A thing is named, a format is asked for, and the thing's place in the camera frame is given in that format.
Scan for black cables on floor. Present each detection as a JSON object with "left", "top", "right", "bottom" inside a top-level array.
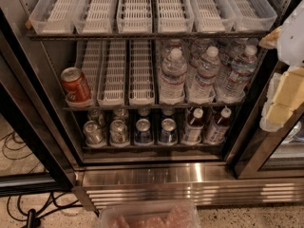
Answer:
[{"left": 0, "top": 130, "right": 84, "bottom": 228}]

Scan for red coke can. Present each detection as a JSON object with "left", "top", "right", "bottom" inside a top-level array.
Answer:
[{"left": 61, "top": 66, "right": 91, "bottom": 103}]

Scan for silver can front left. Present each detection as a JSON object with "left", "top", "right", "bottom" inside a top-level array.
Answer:
[{"left": 83, "top": 121, "right": 106, "bottom": 148}]

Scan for clear plastic container with food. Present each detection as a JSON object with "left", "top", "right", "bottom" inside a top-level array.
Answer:
[{"left": 98, "top": 199, "right": 201, "bottom": 228}]

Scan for black fridge door left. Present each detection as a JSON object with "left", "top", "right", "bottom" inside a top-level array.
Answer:
[{"left": 0, "top": 10, "right": 76, "bottom": 197}]

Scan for shelf tray three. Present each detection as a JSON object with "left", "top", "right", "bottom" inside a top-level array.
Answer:
[
  {"left": 128, "top": 40, "right": 155, "bottom": 105},
  {"left": 116, "top": 0, "right": 152, "bottom": 33}
]

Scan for middle shelf tray three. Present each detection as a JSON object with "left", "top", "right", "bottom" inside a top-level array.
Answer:
[{"left": 128, "top": 40, "right": 155, "bottom": 105}]

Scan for top shelf tray four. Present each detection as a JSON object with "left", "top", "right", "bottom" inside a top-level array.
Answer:
[{"left": 156, "top": 0, "right": 194, "bottom": 33}]

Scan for top shelf tray five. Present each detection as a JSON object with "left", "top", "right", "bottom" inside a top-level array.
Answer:
[{"left": 190, "top": 0, "right": 236, "bottom": 32}]

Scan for brown drink bottle left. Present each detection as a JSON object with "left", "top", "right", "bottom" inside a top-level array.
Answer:
[{"left": 181, "top": 107, "right": 204, "bottom": 145}]

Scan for top shelf tray three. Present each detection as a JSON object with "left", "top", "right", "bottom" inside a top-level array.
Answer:
[{"left": 116, "top": 0, "right": 152, "bottom": 33}]

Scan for top shelf tray two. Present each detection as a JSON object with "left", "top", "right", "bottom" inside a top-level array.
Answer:
[{"left": 73, "top": 0, "right": 117, "bottom": 34}]

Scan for blue can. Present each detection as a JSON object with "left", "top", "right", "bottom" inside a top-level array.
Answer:
[
  {"left": 134, "top": 119, "right": 153, "bottom": 145},
  {"left": 159, "top": 118, "right": 178, "bottom": 145}
]

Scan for brown drink bottle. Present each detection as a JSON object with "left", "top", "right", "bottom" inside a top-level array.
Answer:
[
  {"left": 181, "top": 107, "right": 204, "bottom": 145},
  {"left": 203, "top": 106, "right": 232, "bottom": 144}
]

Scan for steel fridge base grille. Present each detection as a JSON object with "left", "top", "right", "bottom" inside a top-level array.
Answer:
[{"left": 72, "top": 162, "right": 304, "bottom": 211}]

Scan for top shelf tray six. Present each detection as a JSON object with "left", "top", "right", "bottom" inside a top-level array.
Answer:
[{"left": 227, "top": 0, "right": 277, "bottom": 31}]

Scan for front middle water bottle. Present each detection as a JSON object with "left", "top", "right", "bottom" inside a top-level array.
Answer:
[{"left": 188, "top": 47, "right": 220, "bottom": 104}]

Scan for front left water bottle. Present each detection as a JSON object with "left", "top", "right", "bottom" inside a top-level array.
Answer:
[{"left": 160, "top": 47, "right": 187, "bottom": 105}]

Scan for shelf tray two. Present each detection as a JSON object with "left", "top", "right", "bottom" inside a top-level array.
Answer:
[
  {"left": 97, "top": 40, "right": 126, "bottom": 106},
  {"left": 73, "top": 0, "right": 117, "bottom": 34}
]

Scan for middle shelf tray two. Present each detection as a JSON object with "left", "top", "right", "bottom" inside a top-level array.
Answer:
[{"left": 97, "top": 40, "right": 126, "bottom": 106}]

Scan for water bottle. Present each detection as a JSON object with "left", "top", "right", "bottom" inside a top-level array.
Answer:
[
  {"left": 218, "top": 45, "right": 257, "bottom": 104},
  {"left": 160, "top": 47, "right": 187, "bottom": 105},
  {"left": 188, "top": 47, "right": 220, "bottom": 104}
]

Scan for front right water bottle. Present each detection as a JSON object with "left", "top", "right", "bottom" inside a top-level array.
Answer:
[{"left": 218, "top": 45, "right": 257, "bottom": 104}]

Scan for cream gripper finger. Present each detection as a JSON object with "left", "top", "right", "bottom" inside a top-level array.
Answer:
[
  {"left": 258, "top": 27, "right": 281, "bottom": 49},
  {"left": 259, "top": 66, "right": 304, "bottom": 132}
]

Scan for top shelf tray one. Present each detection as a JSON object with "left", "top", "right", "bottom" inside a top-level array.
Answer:
[{"left": 29, "top": 0, "right": 78, "bottom": 34}]

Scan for silver can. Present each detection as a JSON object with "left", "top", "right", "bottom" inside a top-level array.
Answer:
[
  {"left": 110, "top": 120, "right": 129, "bottom": 147},
  {"left": 83, "top": 121, "right": 106, "bottom": 148}
]

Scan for brown drink bottle right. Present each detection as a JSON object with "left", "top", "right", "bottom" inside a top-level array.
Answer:
[{"left": 203, "top": 106, "right": 232, "bottom": 144}]

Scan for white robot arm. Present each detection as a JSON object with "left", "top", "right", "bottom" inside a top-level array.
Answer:
[{"left": 258, "top": 0, "right": 304, "bottom": 132}]

